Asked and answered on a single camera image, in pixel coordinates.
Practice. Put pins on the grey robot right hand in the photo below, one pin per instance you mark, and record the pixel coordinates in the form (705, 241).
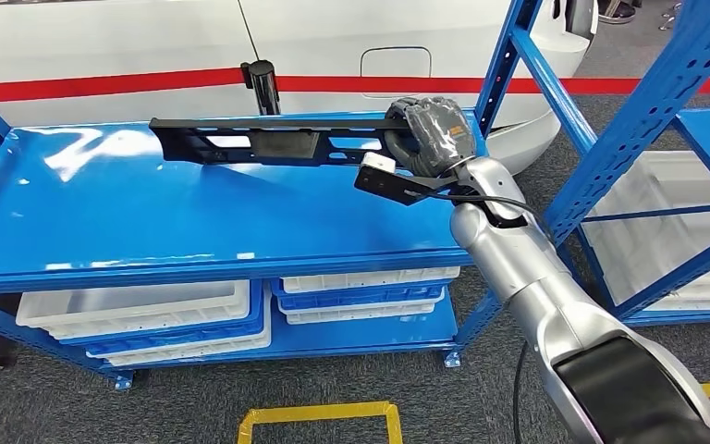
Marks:
(434, 135)

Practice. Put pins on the long black plastic part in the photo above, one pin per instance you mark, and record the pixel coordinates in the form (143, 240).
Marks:
(281, 144)

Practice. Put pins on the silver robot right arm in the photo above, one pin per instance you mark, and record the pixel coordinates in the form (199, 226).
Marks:
(532, 276)

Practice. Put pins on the blue plastic bin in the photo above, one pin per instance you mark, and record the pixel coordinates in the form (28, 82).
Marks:
(208, 334)
(355, 299)

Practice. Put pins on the large white plastic bin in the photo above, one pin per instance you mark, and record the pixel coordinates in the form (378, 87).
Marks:
(655, 245)

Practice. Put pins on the white car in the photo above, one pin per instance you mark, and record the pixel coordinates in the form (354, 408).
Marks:
(116, 37)

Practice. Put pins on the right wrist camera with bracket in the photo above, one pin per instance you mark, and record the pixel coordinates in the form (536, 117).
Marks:
(385, 181)

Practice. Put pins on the black stanchion post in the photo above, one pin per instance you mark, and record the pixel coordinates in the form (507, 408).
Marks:
(263, 86)

